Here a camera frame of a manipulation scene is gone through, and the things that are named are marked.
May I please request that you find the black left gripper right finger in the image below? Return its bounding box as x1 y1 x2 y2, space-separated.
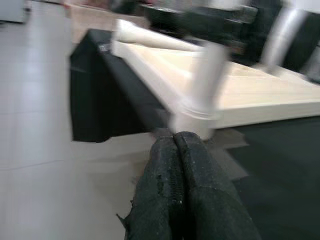
174 131 263 240

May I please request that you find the clear tape strip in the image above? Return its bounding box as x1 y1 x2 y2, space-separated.
204 129 252 182

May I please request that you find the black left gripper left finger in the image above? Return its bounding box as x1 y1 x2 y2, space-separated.
116 133 187 240

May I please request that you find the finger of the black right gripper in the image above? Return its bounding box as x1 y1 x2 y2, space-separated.
183 6 258 50

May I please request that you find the white threaded plastic table leg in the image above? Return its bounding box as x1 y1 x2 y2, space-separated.
168 42 232 141
113 19 205 52

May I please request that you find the white plastic table top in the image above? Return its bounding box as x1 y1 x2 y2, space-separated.
111 39 320 131

